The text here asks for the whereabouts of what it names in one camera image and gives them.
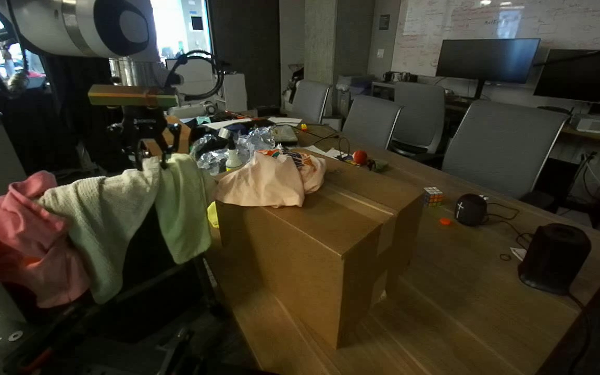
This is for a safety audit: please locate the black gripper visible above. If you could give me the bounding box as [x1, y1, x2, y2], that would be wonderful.
[115, 105, 182, 149]

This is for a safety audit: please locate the light green shirt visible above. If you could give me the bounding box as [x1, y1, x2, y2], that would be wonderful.
[37, 153, 214, 303]

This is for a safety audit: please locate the peach shirt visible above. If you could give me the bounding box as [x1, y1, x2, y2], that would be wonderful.
[217, 151, 327, 208]

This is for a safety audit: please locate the pink shirt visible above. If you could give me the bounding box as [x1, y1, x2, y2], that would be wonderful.
[0, 171, 90, 308]

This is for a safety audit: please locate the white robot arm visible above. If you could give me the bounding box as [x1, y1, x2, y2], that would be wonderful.
[0, 0, 166, 148]

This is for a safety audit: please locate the dark office chair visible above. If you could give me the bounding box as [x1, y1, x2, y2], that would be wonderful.
[0, 209, 224, 375]

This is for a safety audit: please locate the grey office chair far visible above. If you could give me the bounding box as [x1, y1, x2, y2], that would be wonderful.
[341, 96, 399, 149]

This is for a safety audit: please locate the grey office chair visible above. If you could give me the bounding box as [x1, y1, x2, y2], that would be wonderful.
[442, 100, 566, 197]
[392, 83, 446, 153]
[341, 96, 399, 149]

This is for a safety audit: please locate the large cardboard box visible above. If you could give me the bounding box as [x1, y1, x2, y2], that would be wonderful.
[218, 161, 424, 348]

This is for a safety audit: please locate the grey office chair middle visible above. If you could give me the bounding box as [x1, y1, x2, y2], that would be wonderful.
[392, 83, 446, 153]

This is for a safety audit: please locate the grey office chair near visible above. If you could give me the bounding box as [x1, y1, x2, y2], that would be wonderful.
[442, 100, 566, 197]

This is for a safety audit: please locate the clear plastic bags pile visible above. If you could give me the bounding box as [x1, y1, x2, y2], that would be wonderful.
[189, 124, 275, 174]

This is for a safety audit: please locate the red ball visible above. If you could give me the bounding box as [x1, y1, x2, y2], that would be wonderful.
[352, 149, 369, 167]

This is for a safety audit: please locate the orange small cap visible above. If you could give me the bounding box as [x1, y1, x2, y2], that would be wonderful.
[439, 217, 453, 227]

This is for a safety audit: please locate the black monitor left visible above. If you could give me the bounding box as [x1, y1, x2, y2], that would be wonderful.
[438, 38, 539, 83]

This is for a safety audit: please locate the black monitor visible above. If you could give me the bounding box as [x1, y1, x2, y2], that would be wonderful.
[438, 38, 539, 83]
[536, 50, 600, 101]

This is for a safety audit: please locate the black cylindrical speaker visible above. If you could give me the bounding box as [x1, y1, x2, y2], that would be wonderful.
[519, 223, 592, 294]

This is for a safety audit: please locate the black monitor right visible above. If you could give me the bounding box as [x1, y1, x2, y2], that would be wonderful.
[536, 50, 600, 101]

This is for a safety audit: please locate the wrist camera gold bar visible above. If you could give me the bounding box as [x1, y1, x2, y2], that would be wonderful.
[88, 83, 178, 107]

